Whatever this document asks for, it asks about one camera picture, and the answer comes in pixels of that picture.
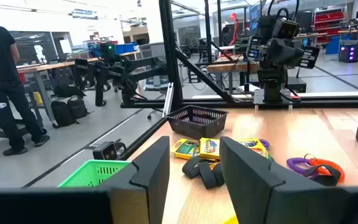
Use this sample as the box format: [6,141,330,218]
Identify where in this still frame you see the black table-level camera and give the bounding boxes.
[92,139,127,161]

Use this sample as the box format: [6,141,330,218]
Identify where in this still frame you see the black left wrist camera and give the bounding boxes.
[272,17,300,41]

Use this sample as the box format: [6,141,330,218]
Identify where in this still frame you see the yellow crayon box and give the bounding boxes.
[237,138,270,159]
[198,137,221,161]

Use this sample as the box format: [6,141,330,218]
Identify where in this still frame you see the green plastic basket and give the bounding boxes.
[57,159,132,189]

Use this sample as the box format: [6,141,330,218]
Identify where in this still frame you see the black backpack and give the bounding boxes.
[50,100,76,128]
[67,95,89,119]

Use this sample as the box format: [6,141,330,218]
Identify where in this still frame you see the black left camera cable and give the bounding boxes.
[267,0,301,22]

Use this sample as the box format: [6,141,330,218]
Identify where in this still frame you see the red bin shelf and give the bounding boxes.
[313,7,345,44]

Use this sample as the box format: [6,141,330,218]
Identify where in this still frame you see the grey office chair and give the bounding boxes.
[137,42,171,121]

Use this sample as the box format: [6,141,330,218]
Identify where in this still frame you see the blue storage bins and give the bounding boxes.
[115,42,138,55]

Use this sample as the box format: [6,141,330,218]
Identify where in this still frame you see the black bag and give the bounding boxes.
[53,83,86,99]

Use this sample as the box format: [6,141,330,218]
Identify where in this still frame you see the black diagonal frame brace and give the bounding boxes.
[174,48,241,104]

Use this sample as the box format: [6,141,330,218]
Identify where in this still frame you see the blue container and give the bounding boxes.
[325,35,341,55]

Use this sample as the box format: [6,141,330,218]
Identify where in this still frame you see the black strap band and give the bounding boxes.
[211,162,226,187]
[181,156,206,180]
[302,164,342,187]
[197,161,219,190]

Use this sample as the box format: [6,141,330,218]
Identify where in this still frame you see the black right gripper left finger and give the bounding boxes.
[99,136,171,224]

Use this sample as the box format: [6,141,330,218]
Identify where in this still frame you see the silver metal bracket strip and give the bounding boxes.
[162,82,175,118]

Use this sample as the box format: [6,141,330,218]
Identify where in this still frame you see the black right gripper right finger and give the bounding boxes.
[219,136,341,224]

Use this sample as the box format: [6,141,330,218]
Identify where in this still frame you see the yellow container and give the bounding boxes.
[33,91,44,106]

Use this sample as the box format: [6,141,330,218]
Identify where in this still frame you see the green-faced crayon box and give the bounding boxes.
[170,138,201,161]

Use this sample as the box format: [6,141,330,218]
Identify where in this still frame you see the red background stand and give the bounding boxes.
[228,12,241,44]

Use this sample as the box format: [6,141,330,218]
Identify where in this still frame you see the wooden workbench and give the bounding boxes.
[292,26,358,40]
[16,49,142,125]
[206,60,260,74]

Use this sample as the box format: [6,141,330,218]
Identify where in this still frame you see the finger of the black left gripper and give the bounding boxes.
[261,39,281,63]
[286,46,305,68]

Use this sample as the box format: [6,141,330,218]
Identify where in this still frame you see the black frame rail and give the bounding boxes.
[119,95,358,110]

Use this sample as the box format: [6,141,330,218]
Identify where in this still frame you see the computer case purple lights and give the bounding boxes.
[338,44,358,63]

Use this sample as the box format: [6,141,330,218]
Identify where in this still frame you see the black frame post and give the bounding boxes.
[158,0,183,111]

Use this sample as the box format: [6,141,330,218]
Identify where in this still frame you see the black table edge rail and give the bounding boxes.
[116,116,169,161]

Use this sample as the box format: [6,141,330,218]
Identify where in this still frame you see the black plastic basket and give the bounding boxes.
[165,105,229,140]

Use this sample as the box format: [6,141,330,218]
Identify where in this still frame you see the black box green light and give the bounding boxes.
[99,42,117,62]

